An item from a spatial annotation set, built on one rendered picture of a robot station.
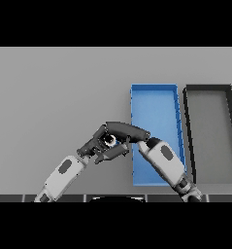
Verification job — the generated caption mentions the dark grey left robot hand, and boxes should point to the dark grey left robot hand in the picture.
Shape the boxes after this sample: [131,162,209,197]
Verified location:
[76,124,130,165]

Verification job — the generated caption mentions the dark grey rectangular bin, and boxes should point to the dark grey rectangular bin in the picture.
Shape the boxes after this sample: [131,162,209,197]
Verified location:
[182,84,232,185]

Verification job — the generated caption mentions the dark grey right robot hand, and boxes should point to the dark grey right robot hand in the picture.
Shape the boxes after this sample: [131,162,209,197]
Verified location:
[105,121,151,146]

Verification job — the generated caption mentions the blue rectangular bin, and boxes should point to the blue rectangular bin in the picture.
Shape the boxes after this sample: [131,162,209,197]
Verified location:
[130,83,187,187]

